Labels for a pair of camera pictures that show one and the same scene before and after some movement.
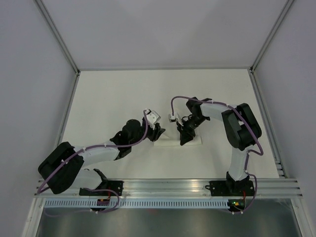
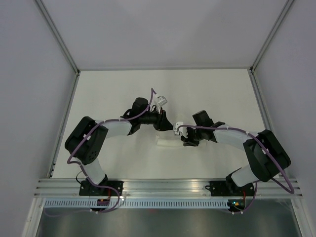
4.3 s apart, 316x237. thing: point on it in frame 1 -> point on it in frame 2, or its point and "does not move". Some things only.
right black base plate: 229,188 does not move
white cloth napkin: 173,139 does not move
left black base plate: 117,185 does not move
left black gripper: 155,134 -> 162,123
